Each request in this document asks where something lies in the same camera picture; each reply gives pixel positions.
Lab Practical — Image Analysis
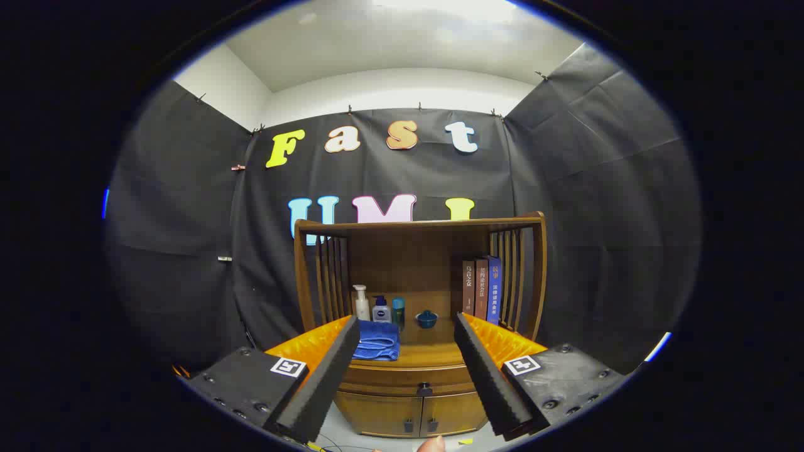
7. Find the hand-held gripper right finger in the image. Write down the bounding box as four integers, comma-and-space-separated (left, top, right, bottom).
454, 312, 630, 441

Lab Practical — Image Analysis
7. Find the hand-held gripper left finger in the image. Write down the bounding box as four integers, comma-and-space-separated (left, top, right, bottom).
187, 315, 361, 444

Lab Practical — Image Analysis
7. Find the wooden drawer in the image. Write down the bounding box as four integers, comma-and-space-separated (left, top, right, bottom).
338, 363, 478, 398

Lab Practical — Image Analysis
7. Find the wooden cabinet door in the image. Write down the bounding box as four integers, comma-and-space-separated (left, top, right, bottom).
420, 390, 489, 436
334, 390, 423, 438

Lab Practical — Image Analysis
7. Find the wooden countertop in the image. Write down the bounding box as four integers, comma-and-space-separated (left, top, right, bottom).
342, 314, 469, 370

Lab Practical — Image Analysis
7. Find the wooden cabinet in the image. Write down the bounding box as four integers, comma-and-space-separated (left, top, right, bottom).
293, 212, 548, 438

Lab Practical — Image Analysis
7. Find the blue folded towel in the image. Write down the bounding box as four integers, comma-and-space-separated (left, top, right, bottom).
353, 320, 401, 362

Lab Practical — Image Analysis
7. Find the blue book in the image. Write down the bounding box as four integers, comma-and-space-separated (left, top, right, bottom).
487, 256, 503, 325

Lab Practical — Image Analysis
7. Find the reddish brown book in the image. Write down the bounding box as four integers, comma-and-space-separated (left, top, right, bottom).
474, 258, 490, 321

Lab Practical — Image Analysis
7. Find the dark brown book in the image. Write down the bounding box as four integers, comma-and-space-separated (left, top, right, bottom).
462, 260, 477, 316

